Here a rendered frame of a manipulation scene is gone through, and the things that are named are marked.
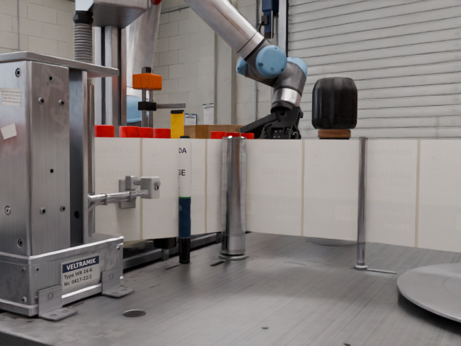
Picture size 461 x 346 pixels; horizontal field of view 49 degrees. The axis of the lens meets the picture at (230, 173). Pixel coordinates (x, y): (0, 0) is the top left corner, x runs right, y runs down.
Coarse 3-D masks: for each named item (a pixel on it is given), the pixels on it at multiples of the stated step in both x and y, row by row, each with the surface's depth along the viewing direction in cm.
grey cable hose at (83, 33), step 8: (80, 16) 88; (88, 16) 88; (80, 24) 88; (88, 24) 89; (80, 32) 88; (88, 32) 89; (80, 40) 88; (88, 40) 89; (80, 48) 88; (88, 48) 89; (80, 56) 88; (88, 56) 89
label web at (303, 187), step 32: (96, 160) 69; (128, 160) 71; (160, 160) 74; (192, 160) 77; (256, 160) 79; (288, 160) 77; (320, 160) 75; (352, 160) 73; (96, 192) 69; (160, 192) 74; (192, 192) 77; (256, 192) 80; (288, 192) 77; (320, 192) 75; (352, 192) 73; (96, 224) 69; (128, 224) 72; (160, 224) 74; (192, 224) 77; (256, 224) 80; (288, 224) 78; (320, 224) 75; (352, 224) 74
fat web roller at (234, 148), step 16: (224, 144) 78; (240, 144) 77; (224, 160) 78; (240, 160) 77; (224, 176) 78; (240, 176) 77; (224, 192) 78; (240, 192) 78; (224, 208) 78; (240, 208) 78; (224, 224) 78; (240, 224) 78; (224, 240) 78; (240, 240) 78; (224, 256) 78; (240, 256) 78
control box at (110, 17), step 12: (84, 0) 90; (96, 0) 84; (108, 0) 85; (120, 0) 86; (132, 0) 87; (144, 0) 87; (96, 12) 90; (108, 12) 89; (120, 12) 89; (132, 12) 89; (96, 24) 98; (108, 24) 98; (120, 24) 98
